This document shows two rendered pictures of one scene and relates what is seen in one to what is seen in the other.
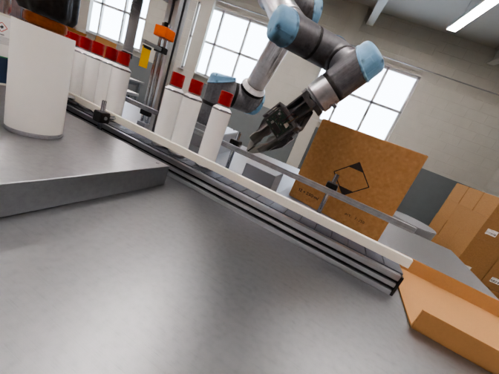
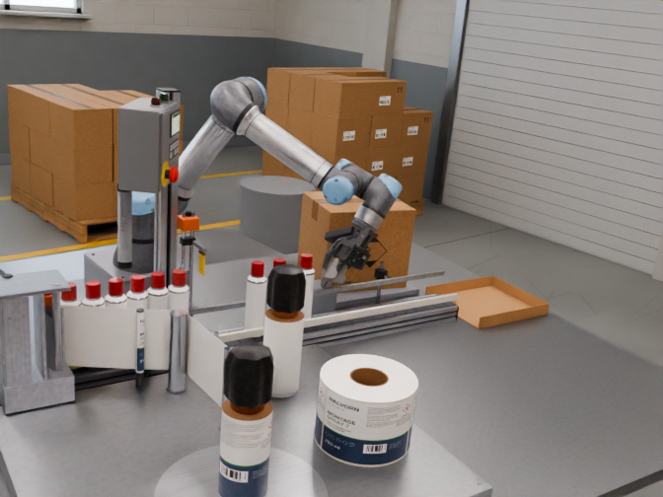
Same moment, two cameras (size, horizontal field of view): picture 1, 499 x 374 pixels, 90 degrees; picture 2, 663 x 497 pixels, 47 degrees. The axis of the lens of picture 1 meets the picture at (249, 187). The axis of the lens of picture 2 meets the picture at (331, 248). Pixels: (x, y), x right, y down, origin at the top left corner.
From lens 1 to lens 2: 1.83 m
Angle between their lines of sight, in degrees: 48
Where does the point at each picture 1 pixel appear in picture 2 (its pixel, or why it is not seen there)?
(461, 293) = (464, 287)
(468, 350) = (498, 320)
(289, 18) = (350, 189)
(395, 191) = (405, 244)
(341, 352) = (483, 357)
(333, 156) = not seen: hidden behind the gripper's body
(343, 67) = (384, 201)
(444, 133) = not seen: outside the picture
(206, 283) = (437, 376)
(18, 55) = (297, 342)
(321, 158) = not seen: hidden behind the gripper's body
